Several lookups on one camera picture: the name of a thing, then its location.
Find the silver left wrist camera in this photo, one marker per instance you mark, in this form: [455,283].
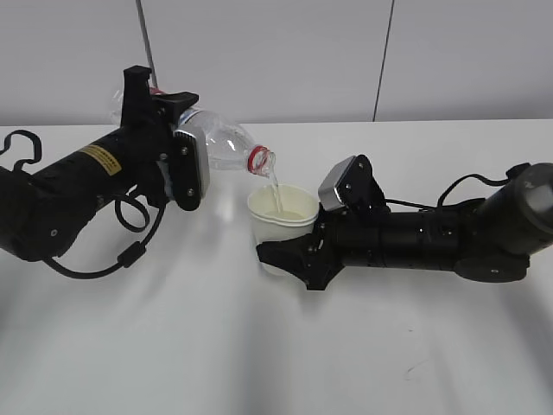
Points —
[190,171]

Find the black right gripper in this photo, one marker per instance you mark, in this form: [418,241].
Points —
[339,239]

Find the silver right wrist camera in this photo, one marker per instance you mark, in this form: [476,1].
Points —
[350,185]

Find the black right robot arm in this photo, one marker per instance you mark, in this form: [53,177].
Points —
[487,240]

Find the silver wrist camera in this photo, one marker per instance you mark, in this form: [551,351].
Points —
[190,171]
[350,185]

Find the clear water bottle red label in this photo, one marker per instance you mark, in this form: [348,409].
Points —
[229,145]

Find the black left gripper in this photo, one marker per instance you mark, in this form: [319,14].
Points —
[146,130]

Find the white paper cup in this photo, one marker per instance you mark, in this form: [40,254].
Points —
[297,217]

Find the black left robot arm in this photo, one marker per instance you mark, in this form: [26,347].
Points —
[43,213]

